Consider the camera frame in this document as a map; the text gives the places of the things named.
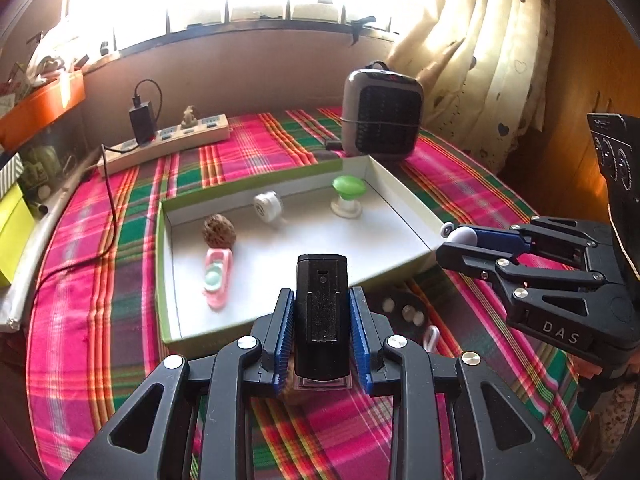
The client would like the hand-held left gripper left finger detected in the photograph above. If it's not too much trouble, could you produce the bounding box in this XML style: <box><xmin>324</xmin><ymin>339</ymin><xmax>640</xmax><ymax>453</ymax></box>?
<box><xmin>62</xmin><ymin>287</ymin><xmax>296</xmax><ymax>480</ymax></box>

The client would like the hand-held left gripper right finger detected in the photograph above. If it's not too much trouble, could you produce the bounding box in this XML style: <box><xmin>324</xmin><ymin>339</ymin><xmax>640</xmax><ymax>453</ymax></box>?
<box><xmin>348</xmin><ymin>286</ymin><xmax>583</xmax><ymax>480</ymax></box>

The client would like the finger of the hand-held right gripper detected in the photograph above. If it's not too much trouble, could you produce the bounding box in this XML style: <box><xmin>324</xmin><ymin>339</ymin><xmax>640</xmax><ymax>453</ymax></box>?
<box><xmin>467</xmin><ymin>216</ymin><xmax>610</xmax><ymax>267</ymax></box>
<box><xmin>436</xmin><ymin>241</ymin><xmax>610</xmax><ymax>307</ymax></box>

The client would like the white oval gadget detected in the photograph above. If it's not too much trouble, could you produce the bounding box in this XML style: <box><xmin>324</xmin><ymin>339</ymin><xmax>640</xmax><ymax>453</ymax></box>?
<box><xmin>440</xmin><ymin>222</ymin><xmax>479</xmax><ymax>248</ymax></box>

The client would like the black flashlight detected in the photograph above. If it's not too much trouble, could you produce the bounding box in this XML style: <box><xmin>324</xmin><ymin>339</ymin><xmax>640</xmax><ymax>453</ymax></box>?
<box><xmin>292</xmin><ymin>253</ymin><xmax>353</xmax><ymax>391</ymax></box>

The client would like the black oval disc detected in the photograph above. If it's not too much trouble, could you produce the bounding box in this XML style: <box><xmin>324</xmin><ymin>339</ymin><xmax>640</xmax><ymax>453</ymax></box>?
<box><xmin>375</xmin><ymin>287</ymin><xmax>430</xmax><ymax>341</ymax></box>

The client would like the pink clip with teal pad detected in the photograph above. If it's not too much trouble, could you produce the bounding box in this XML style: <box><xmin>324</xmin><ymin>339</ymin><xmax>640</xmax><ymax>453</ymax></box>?
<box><xmin>201</xmin><ymin>247</ymin><xmax>234</xmax><ymax>311</ymax></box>

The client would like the green white cardboard box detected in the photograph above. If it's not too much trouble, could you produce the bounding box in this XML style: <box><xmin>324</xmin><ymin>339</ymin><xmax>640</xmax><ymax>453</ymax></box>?
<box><xmin>156</xmin><ymin>154</ymin><xmax>447</xmax><ymax>345</ymax></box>

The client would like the white round cap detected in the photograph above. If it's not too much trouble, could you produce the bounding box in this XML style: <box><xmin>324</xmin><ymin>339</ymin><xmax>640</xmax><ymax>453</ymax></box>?
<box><xmin>252</xmin><ymin>191</ymin><xmax>284</xmax><ymax>224</ymax></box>

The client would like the green white knob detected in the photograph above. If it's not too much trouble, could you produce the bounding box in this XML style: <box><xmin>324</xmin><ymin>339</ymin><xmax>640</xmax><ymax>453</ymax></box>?
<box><xmin>331</xmin><ymin>175</ymin><xmax>367</xmax><ymax>219</ymax></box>

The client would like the grey space heater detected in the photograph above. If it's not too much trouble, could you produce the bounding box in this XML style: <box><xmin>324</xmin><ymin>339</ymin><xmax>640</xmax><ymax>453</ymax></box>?
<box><xmin>340</xmin><ymin>61</ymin><xmax>425</xmax><ymax>161</ymax></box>

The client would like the plaid tablecloth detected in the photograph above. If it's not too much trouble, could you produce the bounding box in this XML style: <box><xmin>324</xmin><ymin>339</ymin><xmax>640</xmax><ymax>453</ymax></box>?
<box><xmin>25</xmin><ymin>106</ymin><xmax>593</xmax><ymax>480</ymax></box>

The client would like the cream heart print curtain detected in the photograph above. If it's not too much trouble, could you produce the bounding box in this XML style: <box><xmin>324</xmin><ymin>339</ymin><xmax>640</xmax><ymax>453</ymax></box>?
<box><xmin>387</xmin><ymin>0</ymin><xmax>558</xmax><ymax>173</ymax></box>

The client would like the beige power strip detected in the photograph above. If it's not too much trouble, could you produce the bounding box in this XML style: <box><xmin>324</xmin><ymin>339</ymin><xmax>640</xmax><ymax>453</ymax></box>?
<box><xmin>96</xmin><ymin>114</ymin><xmax>231</xmax><ymax>178</ymax></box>

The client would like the black window clip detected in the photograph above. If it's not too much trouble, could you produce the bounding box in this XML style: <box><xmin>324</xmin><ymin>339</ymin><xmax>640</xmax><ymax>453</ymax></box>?
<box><xmin>350</xmin><ymin>16</ymin><xmax>377</xmax><ymax>46</ymax></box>

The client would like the black charger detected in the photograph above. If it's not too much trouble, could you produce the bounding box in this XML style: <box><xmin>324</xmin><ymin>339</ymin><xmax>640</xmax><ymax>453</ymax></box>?
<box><xmin>129</xmin><ymin>101</ymin><xmax>155</xmax><ymax>145</ymax></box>

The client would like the yellow-green box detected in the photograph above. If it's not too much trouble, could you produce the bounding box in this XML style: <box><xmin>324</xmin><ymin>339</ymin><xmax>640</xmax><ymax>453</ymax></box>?
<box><xmin>0</xmin><ymin>182</ymin><xmax>38</xmax><ymax>288</ymax></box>

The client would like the striped box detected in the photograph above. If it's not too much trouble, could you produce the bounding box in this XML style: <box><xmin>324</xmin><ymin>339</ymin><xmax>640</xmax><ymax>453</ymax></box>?
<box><xmin>0</xmin><ymin>154</ymin><xmax>25</xmax><ymax>196</ymax></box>

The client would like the orange tray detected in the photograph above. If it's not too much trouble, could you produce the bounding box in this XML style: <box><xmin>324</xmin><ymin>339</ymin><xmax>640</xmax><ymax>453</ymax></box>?
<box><xmin>0</xmin><ymin>70</ymin><xmax>86</xmax><ymax>151</ymax></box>

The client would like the clutter of papers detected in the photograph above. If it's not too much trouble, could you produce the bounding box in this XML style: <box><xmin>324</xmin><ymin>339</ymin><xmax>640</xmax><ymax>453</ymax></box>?
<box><xmin>0</xmin><ymin>25</ymin><xmax>91</xmax><ymax>106</ymax></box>

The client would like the black power cord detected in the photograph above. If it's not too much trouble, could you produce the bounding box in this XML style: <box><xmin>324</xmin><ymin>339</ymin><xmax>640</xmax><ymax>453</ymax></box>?
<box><xmin>35</xmin><ymin>145</ymin><xmax>118</xmax><ymax>288</ymax></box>

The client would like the black charger cable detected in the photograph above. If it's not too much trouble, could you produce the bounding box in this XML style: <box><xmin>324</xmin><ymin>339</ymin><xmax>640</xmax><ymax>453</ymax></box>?
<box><xmin>132</xmin><ymin>79</ymin><xmax>164</xmax><ymax>111</ymax></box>

